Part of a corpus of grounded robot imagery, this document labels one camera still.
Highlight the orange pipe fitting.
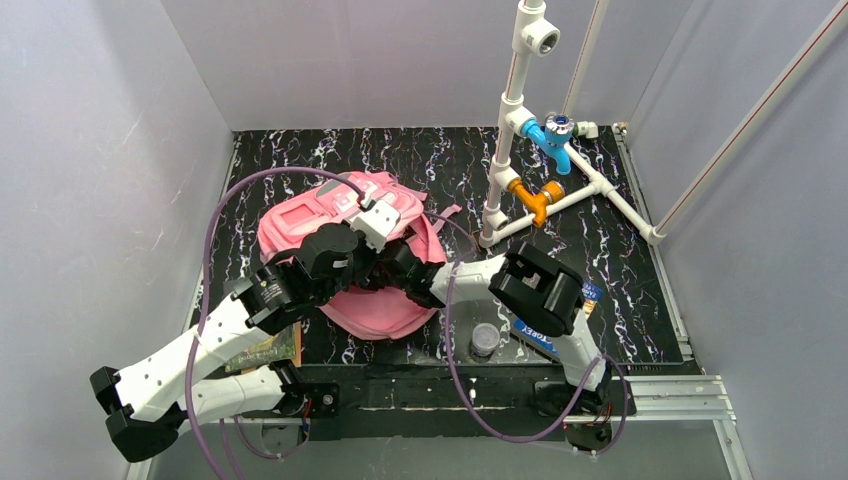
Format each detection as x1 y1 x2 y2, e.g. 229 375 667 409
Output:
507 178 566 228

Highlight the blue pipe valve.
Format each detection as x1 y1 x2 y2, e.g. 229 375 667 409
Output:
519 113 576 175

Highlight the blue 91-storey treehouse book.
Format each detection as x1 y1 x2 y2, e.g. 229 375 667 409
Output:
510 281 604 362

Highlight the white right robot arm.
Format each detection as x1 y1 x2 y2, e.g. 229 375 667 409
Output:
369 241 606 392

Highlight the aluminium frame rail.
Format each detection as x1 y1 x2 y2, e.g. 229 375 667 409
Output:
122 376 753 480

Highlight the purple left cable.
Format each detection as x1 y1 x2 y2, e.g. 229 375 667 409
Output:
184 166 372 480

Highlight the white wall conduit pipe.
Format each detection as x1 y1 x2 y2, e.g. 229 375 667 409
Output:
652 0 847 242

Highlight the pink student backpack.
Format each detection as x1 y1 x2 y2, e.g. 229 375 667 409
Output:
258 171 446 340

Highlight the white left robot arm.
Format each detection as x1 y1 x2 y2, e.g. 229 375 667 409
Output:
90 223 388 462

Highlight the green gold book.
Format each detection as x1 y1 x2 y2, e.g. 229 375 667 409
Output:
224 322 302 373

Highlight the white PVC pipe frame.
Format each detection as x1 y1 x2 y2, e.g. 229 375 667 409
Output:
477 1 666 248

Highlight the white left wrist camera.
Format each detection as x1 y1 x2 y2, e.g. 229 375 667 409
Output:
346 199 401 253

